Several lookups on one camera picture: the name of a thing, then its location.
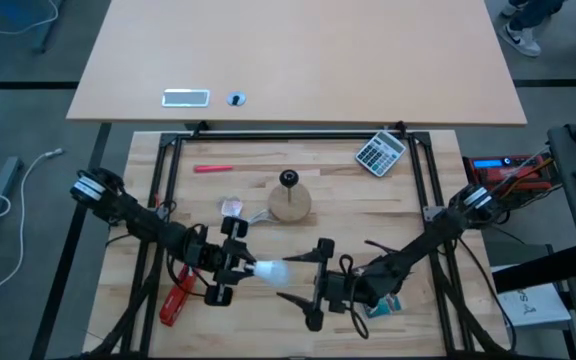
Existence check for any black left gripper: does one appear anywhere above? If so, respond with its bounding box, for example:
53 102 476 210
192 216 258 306

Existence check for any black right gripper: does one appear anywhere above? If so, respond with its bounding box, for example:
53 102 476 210
276 238 364 332

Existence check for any white lightbulb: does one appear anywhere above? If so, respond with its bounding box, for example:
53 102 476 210
252 258 292 289

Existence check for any clear plastic wrapper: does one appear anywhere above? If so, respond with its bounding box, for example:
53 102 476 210
217 195 274 224

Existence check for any wooden base lamp with socket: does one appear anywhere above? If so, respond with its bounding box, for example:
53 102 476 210
266 168 313 224

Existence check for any Arcadia picture book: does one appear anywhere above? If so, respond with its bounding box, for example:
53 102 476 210
362 293 403 320

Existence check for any red stapler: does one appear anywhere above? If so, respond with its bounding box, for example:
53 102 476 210
158 263 201 328

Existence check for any pink marker pen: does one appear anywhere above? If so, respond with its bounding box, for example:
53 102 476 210
192 164 235 174

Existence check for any grey desk calculator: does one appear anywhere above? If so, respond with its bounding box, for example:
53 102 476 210
354 129 408 178

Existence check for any red power supply unit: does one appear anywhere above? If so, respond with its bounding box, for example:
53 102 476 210
461 153 557 201

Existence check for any white printed paper sheet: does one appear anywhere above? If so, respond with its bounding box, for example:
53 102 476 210
490 264 573 329

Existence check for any light wooden desk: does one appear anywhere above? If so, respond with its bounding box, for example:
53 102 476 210
65 0 528 127

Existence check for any person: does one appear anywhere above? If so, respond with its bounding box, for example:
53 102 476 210
497 0 567 58

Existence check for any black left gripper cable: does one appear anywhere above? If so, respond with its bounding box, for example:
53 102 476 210
165 224 209 299

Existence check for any black aluminium rig frame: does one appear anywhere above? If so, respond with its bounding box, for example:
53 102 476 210
117 121 514 360

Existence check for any silver desk cable hatch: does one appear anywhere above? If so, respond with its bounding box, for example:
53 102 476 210
161 88 211 109

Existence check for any white floor cable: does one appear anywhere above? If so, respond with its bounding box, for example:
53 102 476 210
0 147 65 304
0 0 59 36

